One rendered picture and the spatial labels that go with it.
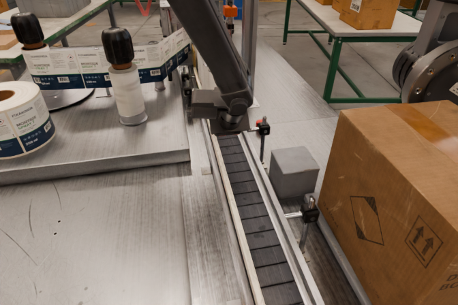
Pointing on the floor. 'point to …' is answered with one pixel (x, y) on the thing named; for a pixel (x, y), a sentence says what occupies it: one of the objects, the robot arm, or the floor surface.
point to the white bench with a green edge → (55, 30)
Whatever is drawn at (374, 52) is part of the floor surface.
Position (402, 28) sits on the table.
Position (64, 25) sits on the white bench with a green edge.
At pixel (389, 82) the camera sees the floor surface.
